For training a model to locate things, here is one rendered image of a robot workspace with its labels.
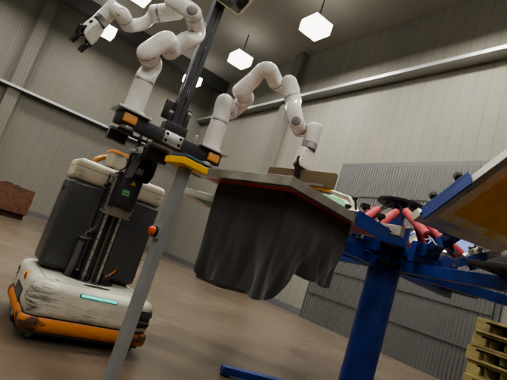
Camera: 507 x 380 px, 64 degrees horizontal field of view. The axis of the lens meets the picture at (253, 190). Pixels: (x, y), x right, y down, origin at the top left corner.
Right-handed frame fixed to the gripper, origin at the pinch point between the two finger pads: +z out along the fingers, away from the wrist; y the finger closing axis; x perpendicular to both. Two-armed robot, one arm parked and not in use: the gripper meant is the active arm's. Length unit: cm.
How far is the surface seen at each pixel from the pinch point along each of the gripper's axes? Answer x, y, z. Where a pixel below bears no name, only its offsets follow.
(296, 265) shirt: 21.2, 9.7, 40.2
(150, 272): -9, 55, 60
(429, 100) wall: -167, -442, -288
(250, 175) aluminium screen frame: 7.7, 37.7, 12.2
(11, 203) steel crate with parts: -780, -100, 87
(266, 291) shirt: 20, 22, 53
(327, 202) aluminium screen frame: 29.6, 13.0, 12.4
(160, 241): -9, 56, 48
